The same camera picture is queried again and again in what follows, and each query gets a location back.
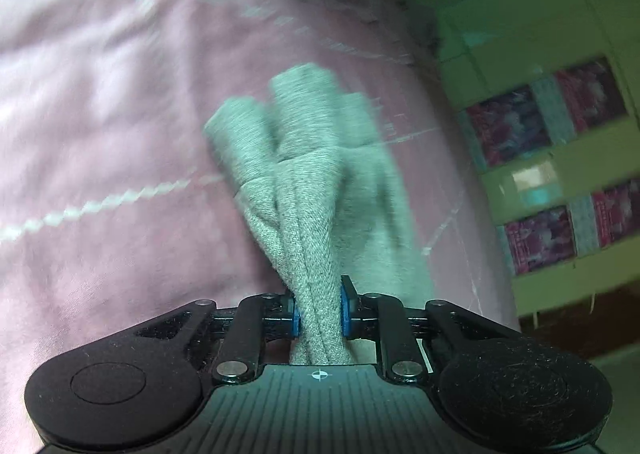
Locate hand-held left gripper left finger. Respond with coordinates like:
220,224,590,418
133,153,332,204
132,291,304,388

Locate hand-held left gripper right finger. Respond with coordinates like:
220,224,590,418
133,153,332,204
339,275,524,386

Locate grey pants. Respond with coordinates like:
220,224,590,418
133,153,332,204
202,62,437,366

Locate red calendar poster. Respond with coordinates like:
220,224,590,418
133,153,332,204
457,85,554,171
531,55,629,145
497,205,578,277
569,178,640,255

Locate pink checked bedsheet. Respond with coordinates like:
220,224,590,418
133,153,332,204
0,0,522,454

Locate patterned floor mat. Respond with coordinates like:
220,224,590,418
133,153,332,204
369,0,640,321

